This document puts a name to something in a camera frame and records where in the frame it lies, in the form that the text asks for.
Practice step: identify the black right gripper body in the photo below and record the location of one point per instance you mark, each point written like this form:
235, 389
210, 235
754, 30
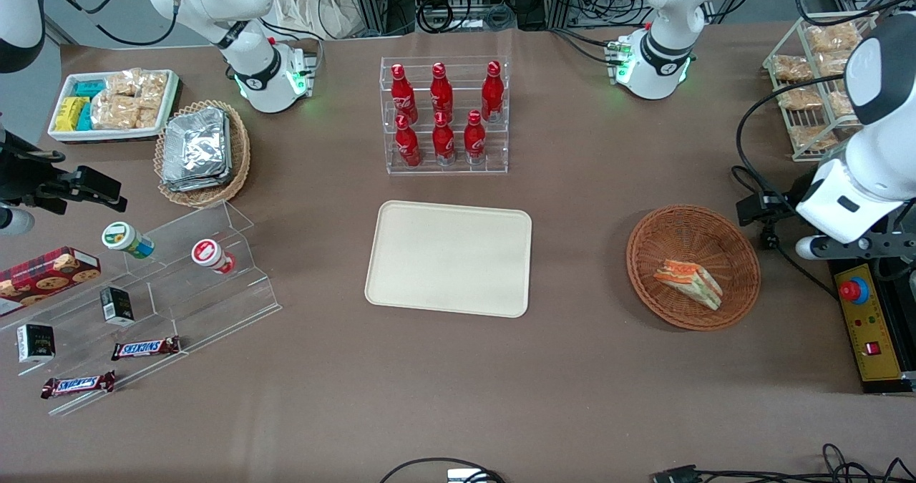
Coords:
23, 176

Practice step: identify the triangular sandwich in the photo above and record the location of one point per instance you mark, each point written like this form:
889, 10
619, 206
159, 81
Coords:
690, 281

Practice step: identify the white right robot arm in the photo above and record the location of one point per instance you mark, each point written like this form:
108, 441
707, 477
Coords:
247, 0

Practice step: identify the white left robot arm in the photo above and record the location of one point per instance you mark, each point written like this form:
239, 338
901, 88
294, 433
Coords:
669, 18

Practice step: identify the white rectangular snack tray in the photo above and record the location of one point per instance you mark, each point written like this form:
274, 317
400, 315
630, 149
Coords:
64, 136

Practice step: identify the round brown wicker basket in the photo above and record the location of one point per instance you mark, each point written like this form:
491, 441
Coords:
680, 232

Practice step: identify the oval light wicker basket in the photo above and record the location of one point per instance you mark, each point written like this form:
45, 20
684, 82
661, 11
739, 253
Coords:
240, 154

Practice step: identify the cream plastic tray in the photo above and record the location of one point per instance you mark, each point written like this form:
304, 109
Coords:
448, 257

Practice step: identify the green lid cup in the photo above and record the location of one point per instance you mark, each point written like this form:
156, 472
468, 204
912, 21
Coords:
125, 238

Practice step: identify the red emergency stop button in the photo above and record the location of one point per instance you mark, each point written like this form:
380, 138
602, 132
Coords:
851, 291

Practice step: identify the teal snack pack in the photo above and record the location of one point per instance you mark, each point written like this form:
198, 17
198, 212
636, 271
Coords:
89, 89
85, 116

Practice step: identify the clear rice cracker bag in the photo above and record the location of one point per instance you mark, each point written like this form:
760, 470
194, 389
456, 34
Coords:
154, 89
123, 82
114, 112

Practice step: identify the yellow snack pack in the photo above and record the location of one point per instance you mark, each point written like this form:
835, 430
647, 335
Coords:
70, 114

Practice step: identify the clear bagged pastry snack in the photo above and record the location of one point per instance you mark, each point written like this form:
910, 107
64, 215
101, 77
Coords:
791, 68
839, 105
834, 37
811, 138
800, 99
831, 63

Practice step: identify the black control box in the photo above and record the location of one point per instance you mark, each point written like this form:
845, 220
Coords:
903, 325

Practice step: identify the red tartan cookie box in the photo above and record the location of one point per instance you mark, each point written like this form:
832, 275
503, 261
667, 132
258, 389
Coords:
46, 274

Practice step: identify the silver foil pouch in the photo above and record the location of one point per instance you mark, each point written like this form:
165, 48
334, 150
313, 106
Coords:
197, 147

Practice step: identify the small black carton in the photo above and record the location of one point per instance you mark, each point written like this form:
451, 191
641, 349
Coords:
117, 305
36, 343

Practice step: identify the red lid cup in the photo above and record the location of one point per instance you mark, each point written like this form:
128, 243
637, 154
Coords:
210, 254

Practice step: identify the clear acrylic stepped display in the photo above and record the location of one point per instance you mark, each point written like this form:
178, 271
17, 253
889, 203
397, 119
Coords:
207, 311

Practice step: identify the brown snickers bar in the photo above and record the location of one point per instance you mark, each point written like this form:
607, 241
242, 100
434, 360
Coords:
77, 384
145, 348

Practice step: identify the white cloth bag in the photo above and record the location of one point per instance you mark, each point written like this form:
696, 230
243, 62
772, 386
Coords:
304, 3

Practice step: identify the red cola bottle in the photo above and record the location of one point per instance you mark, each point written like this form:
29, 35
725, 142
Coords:
444, 143
403, 96
491, 93
474, 141
408, 145
441, 93

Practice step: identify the clear acrylic bottle rack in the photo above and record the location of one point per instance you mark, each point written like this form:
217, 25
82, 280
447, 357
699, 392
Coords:
458, 168

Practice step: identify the small white device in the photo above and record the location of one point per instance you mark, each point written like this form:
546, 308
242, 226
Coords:
469, 476

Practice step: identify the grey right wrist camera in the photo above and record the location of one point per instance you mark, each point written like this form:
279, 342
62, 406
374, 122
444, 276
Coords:
14, 221

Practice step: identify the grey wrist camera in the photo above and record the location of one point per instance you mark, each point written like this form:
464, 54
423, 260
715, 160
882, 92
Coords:
14, 221
813, 247

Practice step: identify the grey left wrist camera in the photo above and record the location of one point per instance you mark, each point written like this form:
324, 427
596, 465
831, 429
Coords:
813, 247

